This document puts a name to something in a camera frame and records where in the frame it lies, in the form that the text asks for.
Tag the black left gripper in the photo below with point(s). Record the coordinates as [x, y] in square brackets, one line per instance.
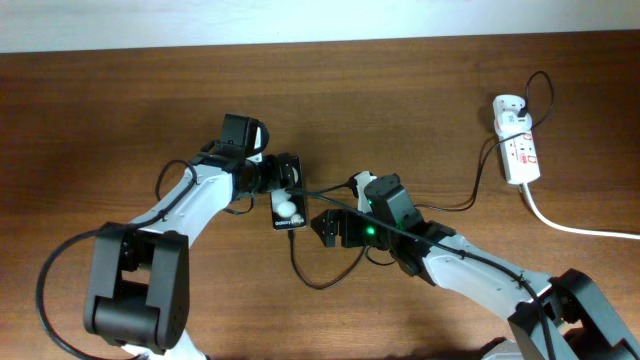
[273, 178]

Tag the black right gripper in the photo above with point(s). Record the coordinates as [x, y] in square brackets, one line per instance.
[349, 237]

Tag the white USB charger adapter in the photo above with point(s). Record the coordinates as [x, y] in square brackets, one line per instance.
[507, 118]

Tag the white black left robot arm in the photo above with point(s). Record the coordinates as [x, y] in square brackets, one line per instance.
[138, 295]

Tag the black Galaxy flip phone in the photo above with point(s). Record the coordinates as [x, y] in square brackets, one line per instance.
[288, 211]

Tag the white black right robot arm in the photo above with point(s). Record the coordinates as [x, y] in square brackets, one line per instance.
[561, 317]

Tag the white power strip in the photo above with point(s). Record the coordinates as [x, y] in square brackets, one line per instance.
[520, 160]

